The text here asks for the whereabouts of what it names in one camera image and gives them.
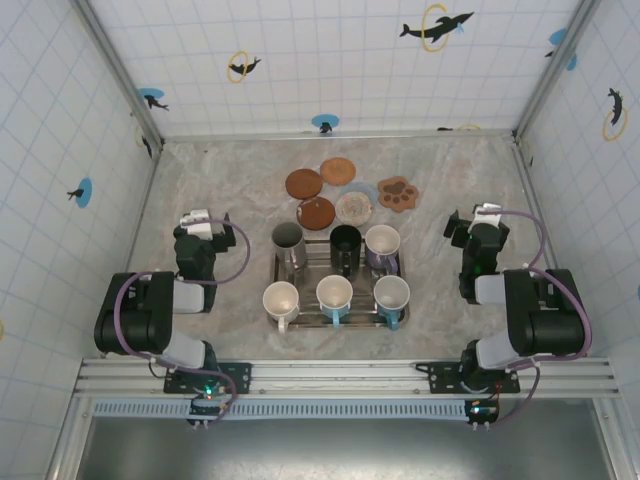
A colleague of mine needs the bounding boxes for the brown paw shaped coaster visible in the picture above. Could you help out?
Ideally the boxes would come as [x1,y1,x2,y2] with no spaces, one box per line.
[376,177,420,215]

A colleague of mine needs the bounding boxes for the stainless steel cup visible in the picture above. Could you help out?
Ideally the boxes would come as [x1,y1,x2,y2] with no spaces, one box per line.
[270,221,307,271]

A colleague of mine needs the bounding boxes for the purple mug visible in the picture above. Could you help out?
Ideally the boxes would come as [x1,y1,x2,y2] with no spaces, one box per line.
[363,224,402,276]

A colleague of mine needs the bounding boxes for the white mug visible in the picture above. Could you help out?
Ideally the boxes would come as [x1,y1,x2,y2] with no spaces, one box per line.
[262,280,301,335]

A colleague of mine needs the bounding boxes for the blue flower print mug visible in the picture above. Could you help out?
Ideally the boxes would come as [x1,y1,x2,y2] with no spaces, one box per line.
[373,274,412,332]

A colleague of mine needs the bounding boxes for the dark brown wooden coaster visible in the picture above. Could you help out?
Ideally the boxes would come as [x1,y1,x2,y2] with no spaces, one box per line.
[284,168,325,201]

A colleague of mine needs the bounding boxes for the light blue rope coaster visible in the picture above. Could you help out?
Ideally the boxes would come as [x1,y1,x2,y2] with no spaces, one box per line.
[344,180,380,211]

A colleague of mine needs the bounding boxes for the brown coaster with white marks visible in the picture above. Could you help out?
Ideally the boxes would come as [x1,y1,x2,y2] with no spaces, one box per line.
[296,195,337,232]

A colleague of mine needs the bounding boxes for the multicolour stitched rope coaster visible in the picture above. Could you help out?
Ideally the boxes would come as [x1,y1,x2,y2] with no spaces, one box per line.
[334,191,375,227]

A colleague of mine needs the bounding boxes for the black mug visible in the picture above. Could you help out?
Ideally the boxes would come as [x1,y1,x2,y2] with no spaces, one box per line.
[329,224,364,279]

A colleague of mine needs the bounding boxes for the woven rattan coaster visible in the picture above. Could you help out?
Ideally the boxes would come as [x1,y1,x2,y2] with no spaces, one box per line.
[319,156,357,185]

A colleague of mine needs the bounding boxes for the stainless steel tray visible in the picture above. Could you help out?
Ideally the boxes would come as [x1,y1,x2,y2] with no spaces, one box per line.
[269,237,411,331]

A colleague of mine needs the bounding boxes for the plain light blue mug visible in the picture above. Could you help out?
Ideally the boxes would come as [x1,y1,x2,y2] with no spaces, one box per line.
[315,274,355,330]

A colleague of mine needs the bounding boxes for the controller board with green light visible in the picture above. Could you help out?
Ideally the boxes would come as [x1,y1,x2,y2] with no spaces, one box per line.
[188,382,235,430]
[464,397,501,432]

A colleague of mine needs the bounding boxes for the grey metal sheet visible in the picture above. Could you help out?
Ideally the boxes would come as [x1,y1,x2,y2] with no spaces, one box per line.
[74,414,616,480]

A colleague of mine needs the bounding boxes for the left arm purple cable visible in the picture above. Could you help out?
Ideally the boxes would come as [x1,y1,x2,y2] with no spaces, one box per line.
[113,218,251,426]

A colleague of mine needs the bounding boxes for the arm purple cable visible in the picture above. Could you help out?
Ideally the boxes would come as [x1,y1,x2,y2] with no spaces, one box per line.
[113,218,251,426]
[492,209,595,426]

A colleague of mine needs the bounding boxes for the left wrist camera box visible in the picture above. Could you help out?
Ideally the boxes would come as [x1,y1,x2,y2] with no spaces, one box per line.
[179,208,215,239]

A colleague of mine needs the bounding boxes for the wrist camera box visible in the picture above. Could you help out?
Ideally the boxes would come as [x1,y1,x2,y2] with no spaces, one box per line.
[473,202,503,227]
[179,208,215,239]

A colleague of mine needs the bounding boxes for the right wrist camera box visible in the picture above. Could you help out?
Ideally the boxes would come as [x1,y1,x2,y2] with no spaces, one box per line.
[473,202,503,227]

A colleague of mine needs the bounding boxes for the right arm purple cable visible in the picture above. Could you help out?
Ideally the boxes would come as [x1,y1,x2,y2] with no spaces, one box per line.
[492,209,595,426]

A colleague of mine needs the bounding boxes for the aluminium table edge rail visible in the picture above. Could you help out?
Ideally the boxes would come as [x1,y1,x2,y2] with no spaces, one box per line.
[162,128,516,145]
[79,142,164,361]
[512,134,589,357]

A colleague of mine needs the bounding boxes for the black animal yellow ring sticker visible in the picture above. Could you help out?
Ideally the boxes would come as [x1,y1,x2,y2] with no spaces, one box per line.
[134,124,154,160]

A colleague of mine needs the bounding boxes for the aluminium mounting rail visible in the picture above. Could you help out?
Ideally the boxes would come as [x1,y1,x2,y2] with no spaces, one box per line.
[74,357,621,399]

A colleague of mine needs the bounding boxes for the aluminium frame post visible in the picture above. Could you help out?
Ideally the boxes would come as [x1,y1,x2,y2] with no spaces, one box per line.
[514,0,601,141]
[74,0,165,151]

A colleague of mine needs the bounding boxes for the dolphins with yellow ring sticker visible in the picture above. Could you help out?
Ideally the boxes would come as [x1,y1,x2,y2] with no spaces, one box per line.
[398,3,475,54]

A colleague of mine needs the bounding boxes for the grey slotted cable duct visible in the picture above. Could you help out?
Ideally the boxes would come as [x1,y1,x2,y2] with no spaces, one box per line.
[92,398,501,420]

